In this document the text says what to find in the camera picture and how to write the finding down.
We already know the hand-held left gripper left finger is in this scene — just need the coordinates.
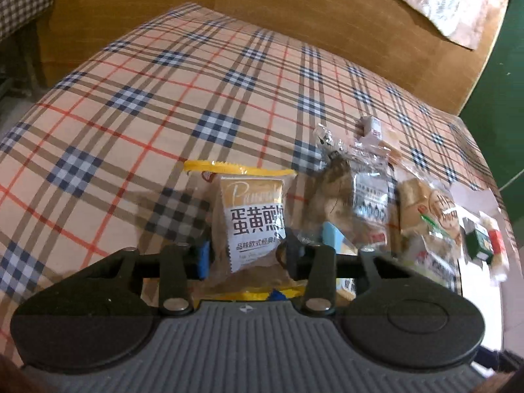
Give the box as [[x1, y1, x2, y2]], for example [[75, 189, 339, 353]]
[[98, 241, 213, 315]]

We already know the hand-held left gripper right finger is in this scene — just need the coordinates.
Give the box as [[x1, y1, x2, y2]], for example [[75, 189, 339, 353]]
[[276, 229, 407, 316]]

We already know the light blue cracker packet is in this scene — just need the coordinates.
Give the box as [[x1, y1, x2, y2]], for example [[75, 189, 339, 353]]
[[321, 221, 359, 254]]

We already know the yellow pancake snack packet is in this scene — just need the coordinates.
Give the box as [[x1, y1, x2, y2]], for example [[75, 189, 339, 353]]
[[183, 159, 308, 301]]

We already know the pale green snack packet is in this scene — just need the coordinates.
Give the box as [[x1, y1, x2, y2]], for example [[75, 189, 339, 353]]
[[403, 233, 461, 295]]

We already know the clear packet of brown cake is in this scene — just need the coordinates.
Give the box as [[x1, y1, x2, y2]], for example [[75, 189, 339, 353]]
[[297, 125, 394, 254]]

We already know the bread packet with round print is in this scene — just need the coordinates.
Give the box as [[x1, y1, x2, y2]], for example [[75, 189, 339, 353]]
[[395, 178, 465, 250]]

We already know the plaid bed sheet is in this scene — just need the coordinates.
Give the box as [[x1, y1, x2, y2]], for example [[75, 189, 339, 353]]
[[0, 2, 508, 308]]

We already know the clear packet of tan cakes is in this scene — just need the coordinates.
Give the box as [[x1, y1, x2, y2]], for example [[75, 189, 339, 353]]
[[356, 117, 404, 165]]

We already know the dark green cracker packet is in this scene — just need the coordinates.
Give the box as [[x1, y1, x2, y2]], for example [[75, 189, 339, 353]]
[[462, 217, 494, 265]]

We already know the white and red snack packet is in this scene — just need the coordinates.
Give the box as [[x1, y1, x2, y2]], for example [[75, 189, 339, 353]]
[[477, 211, 510, 283]]

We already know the green chalkboard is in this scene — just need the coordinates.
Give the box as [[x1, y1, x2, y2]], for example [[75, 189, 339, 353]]
[[458, 0, 524, 185]]

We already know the white patterned cloth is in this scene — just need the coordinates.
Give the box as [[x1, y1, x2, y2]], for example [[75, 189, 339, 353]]
[[342, 0, 498, 52]]

